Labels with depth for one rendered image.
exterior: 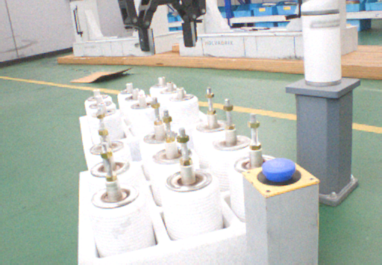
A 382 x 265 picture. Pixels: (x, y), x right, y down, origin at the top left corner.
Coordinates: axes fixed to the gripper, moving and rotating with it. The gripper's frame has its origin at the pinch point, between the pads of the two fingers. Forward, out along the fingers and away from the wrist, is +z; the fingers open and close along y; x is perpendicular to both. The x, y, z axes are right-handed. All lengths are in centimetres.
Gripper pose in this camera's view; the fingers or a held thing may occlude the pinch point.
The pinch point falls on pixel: (169, 42)
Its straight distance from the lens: 55.5
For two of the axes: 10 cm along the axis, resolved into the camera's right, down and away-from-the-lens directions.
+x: 5.8, 1.8, -8.0
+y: -8.1, 2.7, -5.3
